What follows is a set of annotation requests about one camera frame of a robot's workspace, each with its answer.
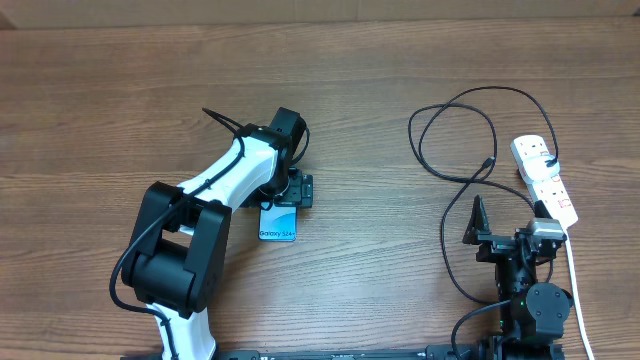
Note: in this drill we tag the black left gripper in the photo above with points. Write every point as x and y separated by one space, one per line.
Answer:
300 191

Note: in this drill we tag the white charger plug adapter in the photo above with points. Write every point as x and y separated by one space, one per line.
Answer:
539 168

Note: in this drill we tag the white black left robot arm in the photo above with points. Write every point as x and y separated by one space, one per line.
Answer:
175 259

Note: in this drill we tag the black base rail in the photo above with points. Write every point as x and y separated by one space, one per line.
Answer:
431 352

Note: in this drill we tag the white power strip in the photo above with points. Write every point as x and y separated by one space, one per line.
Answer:
551 191

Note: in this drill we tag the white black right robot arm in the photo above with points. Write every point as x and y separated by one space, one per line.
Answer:
532 312

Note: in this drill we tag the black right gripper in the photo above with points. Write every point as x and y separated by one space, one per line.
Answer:
492 245

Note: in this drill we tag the Samsung Galaxy smartphone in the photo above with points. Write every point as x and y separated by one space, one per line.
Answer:
278 224

